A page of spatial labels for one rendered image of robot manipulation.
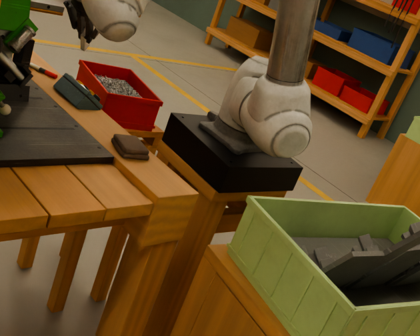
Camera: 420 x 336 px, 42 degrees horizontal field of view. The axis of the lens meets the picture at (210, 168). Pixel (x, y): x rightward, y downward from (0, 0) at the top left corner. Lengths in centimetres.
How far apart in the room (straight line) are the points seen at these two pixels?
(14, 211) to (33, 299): 119
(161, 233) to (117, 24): 52
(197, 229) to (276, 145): 39
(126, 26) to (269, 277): 66
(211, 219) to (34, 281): 101
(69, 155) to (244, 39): 657
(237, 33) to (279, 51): 654
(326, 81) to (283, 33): 546
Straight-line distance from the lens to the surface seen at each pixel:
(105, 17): 130
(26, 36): 164
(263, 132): 145
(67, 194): 127
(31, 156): 135
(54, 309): 228
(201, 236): 168
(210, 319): 145
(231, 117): 167
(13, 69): 163
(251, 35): 778
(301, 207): 149
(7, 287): 237
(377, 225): 175
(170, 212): 139
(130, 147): 147
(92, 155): 144
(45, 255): 258
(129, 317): 159
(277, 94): 144
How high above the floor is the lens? 150
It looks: 22 degrees down
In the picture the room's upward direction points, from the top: 21 degrees clockwise
